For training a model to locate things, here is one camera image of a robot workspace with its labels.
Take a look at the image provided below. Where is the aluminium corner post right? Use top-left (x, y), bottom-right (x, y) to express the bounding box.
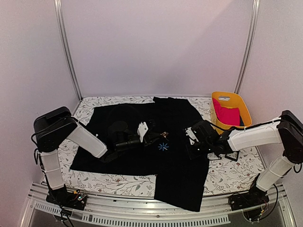
top-left (234, 0), bottom-right (260, 95)

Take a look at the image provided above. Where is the sparkling brooch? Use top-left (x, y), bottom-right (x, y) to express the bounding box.
top-left (160, 132), bottom-right (169, 139)

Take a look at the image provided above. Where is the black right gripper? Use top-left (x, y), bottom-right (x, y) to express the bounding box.
top-left (183, 141), bottom-right (213, 161)

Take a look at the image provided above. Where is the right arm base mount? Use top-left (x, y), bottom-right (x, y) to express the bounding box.
top-left (228, 187), bottom-right (269, 211)

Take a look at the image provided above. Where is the black brooch display box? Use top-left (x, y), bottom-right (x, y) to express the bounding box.
top-left (224, 151), bottom-right (240, 162)

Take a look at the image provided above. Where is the floral tablecloth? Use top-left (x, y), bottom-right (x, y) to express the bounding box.
top-left (58, 96), bottom-right (265, 198)

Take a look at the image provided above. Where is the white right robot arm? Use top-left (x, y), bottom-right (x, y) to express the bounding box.
top-left (185, 110), bottom-right (303, 206)

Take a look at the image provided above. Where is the aluminium corner post left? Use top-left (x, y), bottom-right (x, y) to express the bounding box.
top-left (54, 0), bottom-right (83, 101)

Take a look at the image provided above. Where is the magenta cloth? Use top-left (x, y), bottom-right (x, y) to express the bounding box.
top-left (212, 98), bottom-right (240, 126)

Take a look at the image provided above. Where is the yellow plastic basket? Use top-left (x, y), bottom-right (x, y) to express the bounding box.
top-left (210, 91), bottom-right (252, 134)

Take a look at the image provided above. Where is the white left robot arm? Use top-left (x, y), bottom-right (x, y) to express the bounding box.
top-left (31, 106), bottom-right (168, 205)

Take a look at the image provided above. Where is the aluminium corner post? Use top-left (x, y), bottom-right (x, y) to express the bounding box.
top-left (54, 0), bottom-right (83, 101)
top-left (234, 0), bottom-right (260, 95)

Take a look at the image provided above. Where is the aluminium front rail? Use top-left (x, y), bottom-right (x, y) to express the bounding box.
top-left (20, 183), bottom-right (300, 227)

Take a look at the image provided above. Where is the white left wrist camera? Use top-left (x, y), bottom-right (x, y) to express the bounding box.
top-left (137, 122), bottom-right (149, 143)

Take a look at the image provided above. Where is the black t-shirt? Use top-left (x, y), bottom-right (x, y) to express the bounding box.
top-left (71, 97), bottom-right (209, 212)

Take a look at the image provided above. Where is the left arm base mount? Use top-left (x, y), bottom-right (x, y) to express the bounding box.
top-left (46, 185), bottom-right (87, 210)

